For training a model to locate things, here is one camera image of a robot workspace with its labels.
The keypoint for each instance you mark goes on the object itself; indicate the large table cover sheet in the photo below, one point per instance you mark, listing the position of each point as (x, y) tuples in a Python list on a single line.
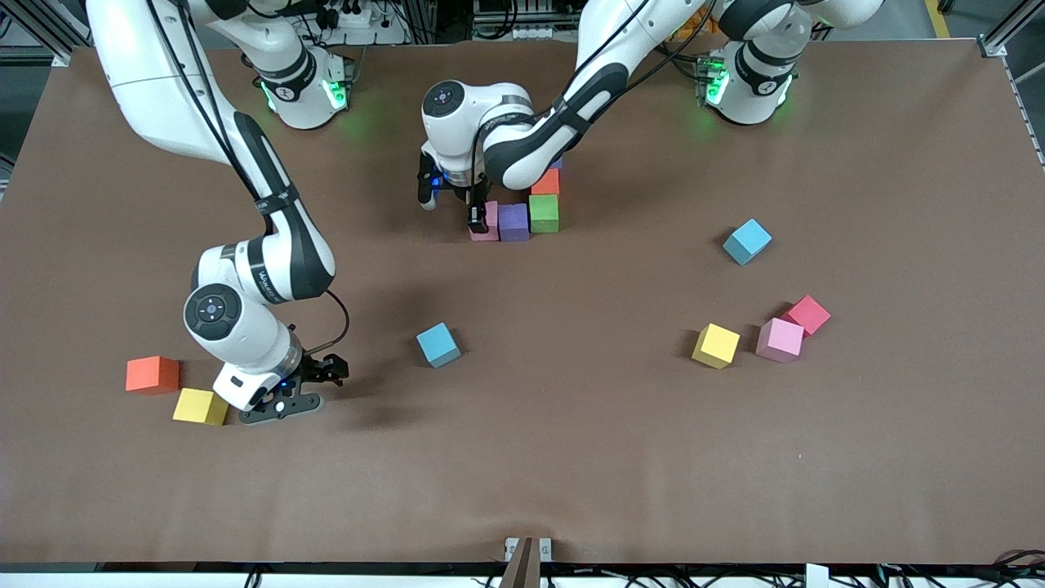
[(522, 474)]

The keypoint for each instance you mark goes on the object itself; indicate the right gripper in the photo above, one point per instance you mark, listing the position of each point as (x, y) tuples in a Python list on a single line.
[(317, 369)]

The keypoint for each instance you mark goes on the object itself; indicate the orange foam block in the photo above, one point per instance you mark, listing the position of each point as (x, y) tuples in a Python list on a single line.
[(547, 184), (152, 375)]

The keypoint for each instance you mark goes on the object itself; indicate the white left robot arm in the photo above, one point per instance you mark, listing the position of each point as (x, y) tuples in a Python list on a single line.
[(522, 155)]

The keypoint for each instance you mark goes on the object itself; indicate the green foam block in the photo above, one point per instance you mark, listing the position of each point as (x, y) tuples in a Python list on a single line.
[(544, 214)]

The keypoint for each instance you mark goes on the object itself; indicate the white power strip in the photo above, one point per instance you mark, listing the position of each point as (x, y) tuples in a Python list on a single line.
[(359, 18)]

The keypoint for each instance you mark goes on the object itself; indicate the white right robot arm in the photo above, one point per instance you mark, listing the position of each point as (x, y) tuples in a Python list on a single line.
[(273, 265)]

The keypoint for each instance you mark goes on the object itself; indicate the red foam block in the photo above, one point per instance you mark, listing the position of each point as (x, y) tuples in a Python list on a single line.
[(810, 314)]

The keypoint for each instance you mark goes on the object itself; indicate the metal edge bracket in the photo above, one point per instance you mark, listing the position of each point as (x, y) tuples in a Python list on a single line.
[(545, 549)]

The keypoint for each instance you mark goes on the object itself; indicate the yellow foam block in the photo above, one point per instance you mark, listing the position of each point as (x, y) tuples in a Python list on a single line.
[(196, 406), (716, 345)]

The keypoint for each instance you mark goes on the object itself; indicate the blue foam block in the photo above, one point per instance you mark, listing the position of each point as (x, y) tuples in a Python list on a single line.
[(747, 242), (438, 345)]

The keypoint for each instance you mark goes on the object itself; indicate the white electronics box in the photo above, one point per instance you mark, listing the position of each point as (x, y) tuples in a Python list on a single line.
[(514, 31)]

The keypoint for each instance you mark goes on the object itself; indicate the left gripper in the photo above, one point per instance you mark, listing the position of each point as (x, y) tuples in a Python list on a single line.
[(475, 210)]

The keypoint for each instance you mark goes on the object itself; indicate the pink foam block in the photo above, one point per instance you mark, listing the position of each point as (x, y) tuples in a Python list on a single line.
[(492, 229), (780, 340)]

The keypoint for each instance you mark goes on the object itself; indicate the bag of orange items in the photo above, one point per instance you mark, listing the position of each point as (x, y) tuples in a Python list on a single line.
[(694, 24)]

